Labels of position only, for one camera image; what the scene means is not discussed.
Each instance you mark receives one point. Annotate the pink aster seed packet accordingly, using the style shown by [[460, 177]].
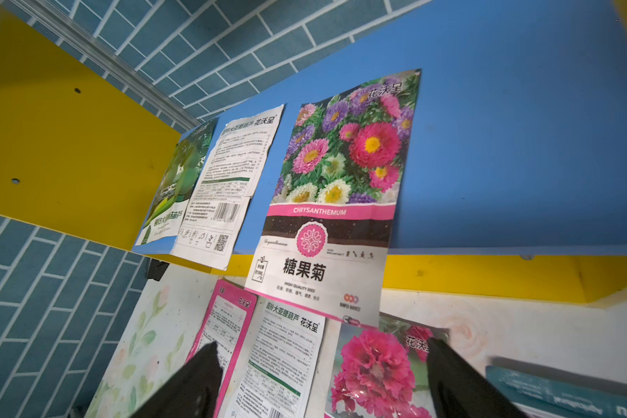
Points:
[[324, 244]]

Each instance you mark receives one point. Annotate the white text packet lower shelf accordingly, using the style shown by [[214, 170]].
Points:
[[225, 188]]

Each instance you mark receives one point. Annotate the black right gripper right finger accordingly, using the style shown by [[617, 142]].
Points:
[[458, 390]]

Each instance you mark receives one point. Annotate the purple flower seed packet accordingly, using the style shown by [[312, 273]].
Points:
[[539, 397]]

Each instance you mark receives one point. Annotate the white text back seed packet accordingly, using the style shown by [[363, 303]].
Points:
[[277, 376]]

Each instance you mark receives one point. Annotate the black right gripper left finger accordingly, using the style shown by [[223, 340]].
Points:
[[191, 392]]

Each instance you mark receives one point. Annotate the aluminium corner post left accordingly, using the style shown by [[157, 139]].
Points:
[[69, 35]]

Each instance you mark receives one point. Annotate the pink hollyhock seed packet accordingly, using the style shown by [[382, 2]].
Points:
[[383, 371]]

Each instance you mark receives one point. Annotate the pink back seed packet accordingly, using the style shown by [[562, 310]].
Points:
[[226, 322]]

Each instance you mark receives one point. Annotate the black stapler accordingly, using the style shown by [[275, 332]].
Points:
[[156, 269]]

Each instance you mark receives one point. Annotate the yellow wooden shelf unit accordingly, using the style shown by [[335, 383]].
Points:
[[516, 181]]

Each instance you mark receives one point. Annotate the green gourd seed packet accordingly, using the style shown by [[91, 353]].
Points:
[[174, 193]]

